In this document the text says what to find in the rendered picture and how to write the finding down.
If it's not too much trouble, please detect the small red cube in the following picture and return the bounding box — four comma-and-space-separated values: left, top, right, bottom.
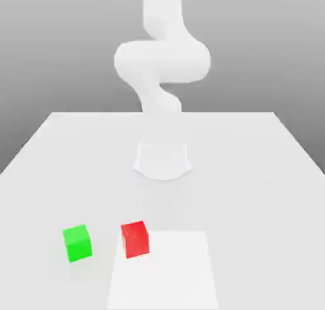
120, 220, 150, 260

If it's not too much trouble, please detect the small green cube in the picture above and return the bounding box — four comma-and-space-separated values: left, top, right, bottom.
62, 224, 93, 264

